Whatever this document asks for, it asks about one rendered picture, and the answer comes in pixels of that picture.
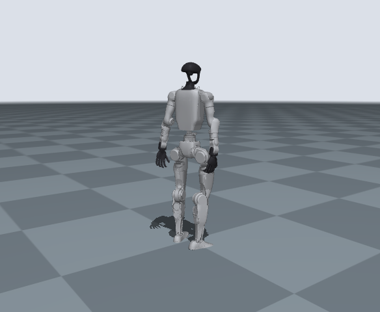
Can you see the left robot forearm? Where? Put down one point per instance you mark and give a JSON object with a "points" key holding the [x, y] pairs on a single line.
{"points": [[164, 135]]}

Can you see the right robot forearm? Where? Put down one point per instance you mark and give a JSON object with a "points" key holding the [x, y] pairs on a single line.
{"points": [[214, 141]]}

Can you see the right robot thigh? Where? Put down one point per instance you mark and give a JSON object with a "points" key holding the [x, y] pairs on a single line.
{"points": [[206, 180]]}

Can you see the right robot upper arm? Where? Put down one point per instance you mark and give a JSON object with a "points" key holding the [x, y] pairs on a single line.
{"points": [[207, 98]]}

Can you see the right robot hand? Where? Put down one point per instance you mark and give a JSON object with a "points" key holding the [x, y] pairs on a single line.
{"points": [[212, 162]]}

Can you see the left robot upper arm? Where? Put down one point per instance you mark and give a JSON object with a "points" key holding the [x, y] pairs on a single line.
{"points": [[170, 108]]}

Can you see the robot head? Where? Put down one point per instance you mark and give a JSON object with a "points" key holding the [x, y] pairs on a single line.
{"points": [[191, 68]]}

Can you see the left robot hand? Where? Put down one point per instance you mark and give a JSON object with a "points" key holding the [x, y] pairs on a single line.
{"points": [[161, 155]]}

